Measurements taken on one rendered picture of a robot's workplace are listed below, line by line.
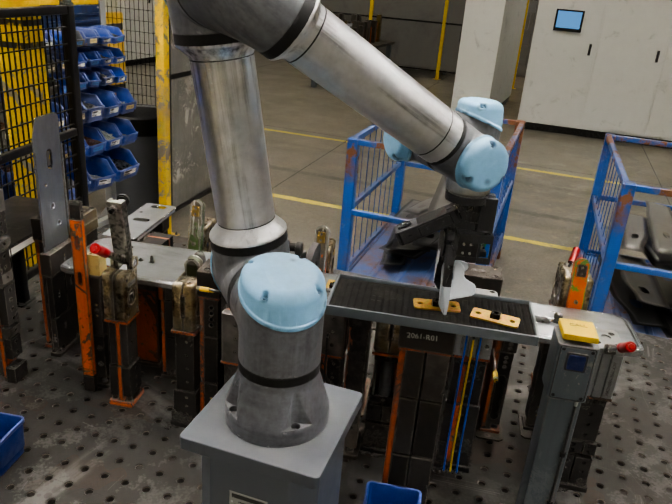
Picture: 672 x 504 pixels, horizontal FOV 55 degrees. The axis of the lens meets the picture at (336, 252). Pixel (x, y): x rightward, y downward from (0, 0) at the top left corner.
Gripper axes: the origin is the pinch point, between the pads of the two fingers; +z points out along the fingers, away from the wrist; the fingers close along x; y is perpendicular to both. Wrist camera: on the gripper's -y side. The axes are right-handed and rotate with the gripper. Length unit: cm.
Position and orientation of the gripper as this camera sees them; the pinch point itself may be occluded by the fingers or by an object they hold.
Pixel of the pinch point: (438, 296)
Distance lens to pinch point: 118.4
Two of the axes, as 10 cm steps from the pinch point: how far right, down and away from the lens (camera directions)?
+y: 10.0, 0.9, -0.2
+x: 0.5, -3.9, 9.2
